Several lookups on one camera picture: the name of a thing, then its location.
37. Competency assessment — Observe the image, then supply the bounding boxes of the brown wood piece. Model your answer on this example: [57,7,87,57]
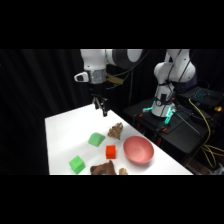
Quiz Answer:
[89,159,118,176]

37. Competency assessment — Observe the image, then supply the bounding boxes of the tan spiky shell object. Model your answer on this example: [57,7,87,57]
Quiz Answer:
[107,122,124,141]

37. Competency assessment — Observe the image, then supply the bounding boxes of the yellow cable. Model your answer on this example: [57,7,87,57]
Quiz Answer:
[188,98,224,169]

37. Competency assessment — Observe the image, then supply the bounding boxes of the black laptop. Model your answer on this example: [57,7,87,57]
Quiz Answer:
[179,85,224,108]

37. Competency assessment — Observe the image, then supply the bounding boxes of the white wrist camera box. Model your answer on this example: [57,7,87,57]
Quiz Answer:
[73,71,90,83]

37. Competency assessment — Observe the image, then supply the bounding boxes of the pink bowl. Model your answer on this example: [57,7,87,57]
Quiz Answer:
[122,135,155,166]

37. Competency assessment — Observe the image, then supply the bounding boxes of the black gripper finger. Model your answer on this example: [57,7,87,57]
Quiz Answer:
[100,97,110,118]
[93,96,101,111]

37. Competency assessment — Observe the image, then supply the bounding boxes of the tan wrist cable mount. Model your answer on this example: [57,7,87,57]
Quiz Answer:
[105,74,125,88]

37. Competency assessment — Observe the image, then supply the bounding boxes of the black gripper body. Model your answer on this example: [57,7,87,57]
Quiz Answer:
[88,82,109,100]

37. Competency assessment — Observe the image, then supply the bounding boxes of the black curtain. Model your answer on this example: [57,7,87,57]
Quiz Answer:
[0,49,224,176]

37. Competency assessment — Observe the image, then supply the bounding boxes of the black robot stand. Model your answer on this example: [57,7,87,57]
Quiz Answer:
[123,97,216,165]

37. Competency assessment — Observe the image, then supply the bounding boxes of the green cube block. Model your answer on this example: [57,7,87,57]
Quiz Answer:
[68,155,86,175]

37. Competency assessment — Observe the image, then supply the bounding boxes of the green triangle block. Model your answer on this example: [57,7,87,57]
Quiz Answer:
[87,131,106,148]

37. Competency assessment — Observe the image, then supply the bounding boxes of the orange cube block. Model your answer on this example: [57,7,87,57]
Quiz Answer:
[105,145,117,160]

